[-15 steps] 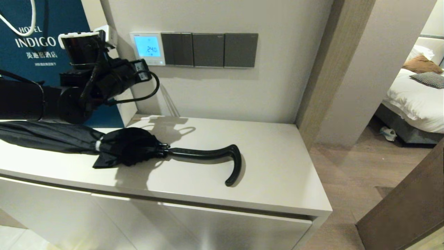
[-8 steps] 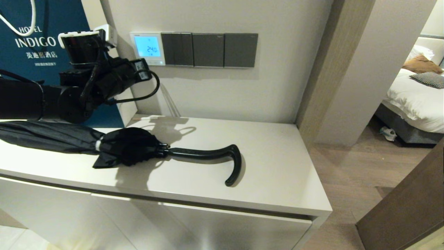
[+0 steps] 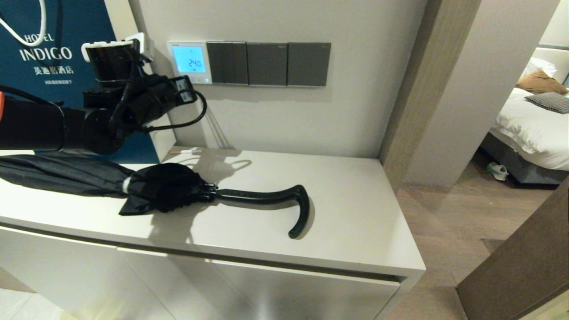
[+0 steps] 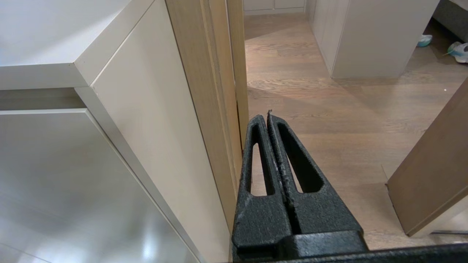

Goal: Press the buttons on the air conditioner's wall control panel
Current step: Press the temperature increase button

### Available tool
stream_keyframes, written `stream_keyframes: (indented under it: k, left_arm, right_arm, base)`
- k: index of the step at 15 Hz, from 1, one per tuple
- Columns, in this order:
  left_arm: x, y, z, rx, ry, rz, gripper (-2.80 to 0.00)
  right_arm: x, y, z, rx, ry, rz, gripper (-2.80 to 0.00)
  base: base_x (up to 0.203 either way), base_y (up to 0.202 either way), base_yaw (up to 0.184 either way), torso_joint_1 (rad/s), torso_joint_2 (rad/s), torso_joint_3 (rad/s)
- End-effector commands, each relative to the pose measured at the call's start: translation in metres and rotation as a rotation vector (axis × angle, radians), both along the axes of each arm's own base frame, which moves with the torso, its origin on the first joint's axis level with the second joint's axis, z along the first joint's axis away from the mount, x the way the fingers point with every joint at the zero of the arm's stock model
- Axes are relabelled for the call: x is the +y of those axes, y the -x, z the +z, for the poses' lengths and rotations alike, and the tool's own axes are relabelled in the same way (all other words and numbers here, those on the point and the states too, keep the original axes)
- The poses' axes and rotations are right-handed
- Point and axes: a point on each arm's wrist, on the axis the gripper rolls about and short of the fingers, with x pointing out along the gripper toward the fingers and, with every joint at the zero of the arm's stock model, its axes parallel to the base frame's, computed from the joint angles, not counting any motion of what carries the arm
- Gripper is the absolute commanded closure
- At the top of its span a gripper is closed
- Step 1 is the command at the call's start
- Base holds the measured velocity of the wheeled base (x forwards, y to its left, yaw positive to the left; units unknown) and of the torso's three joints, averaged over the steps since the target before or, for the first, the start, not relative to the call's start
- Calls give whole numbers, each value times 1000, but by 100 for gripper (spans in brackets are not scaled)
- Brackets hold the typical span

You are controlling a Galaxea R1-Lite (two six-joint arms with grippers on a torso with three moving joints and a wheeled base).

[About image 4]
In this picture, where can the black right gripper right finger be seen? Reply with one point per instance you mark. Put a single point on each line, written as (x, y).
(321, 215)

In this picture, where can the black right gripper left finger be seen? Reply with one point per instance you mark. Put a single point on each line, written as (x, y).
(259, 219)

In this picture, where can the brown wooden door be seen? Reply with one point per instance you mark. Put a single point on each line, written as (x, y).
(435, 175)

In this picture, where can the white cabinet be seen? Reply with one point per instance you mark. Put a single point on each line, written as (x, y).
(109, 146)

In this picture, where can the small teal sneaker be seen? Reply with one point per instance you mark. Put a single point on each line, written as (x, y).
(425, 40)

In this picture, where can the white and teal sneaker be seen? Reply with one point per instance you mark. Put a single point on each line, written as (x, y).
(460, 52)

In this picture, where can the light wooden door frame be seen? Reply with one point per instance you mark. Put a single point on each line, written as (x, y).
(212, 91)

